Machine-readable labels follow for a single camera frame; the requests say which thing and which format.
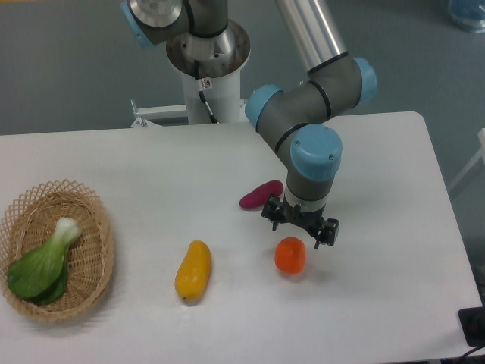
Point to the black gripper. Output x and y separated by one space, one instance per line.
325 231

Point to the orange fruit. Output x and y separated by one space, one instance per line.
290 255

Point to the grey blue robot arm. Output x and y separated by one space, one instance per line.
291 123

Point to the purple sweet potato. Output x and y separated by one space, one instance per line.
259 196

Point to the yellow mango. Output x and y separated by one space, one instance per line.
194 271

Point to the black device at edge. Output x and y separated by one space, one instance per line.
472 323

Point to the green bok choy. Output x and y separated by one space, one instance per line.
40 276

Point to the blue object top right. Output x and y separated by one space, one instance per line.
468 14

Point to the woven wicker basket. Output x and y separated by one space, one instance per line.
30 219

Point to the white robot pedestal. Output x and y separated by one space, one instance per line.
209 69

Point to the white frame right edge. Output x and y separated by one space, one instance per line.
470 171

